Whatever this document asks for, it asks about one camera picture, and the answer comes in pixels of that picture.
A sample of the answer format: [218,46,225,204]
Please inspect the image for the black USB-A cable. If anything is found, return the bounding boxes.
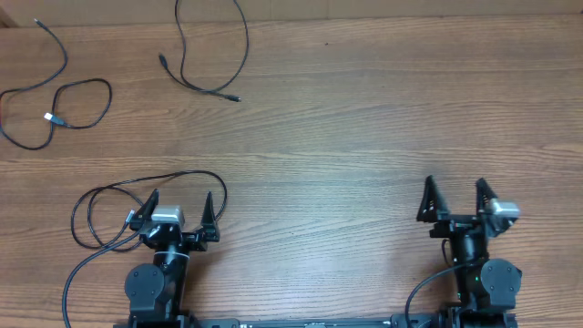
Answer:
[0,17,113,151]

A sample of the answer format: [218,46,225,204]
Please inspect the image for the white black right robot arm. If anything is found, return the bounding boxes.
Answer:
[404,176,523,328]

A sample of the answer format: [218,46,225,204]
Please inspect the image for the black USB-C cable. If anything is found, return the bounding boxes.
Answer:
[157,0,251,103]

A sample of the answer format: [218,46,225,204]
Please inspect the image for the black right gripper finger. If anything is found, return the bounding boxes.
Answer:
[476,178,498,217]
[416,175,450,223]

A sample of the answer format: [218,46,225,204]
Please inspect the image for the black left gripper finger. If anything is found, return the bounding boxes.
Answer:
[128,189,159,231]
[199,191,220,241]

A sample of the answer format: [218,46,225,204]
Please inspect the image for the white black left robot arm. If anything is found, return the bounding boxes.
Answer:
[125,190,220,327]

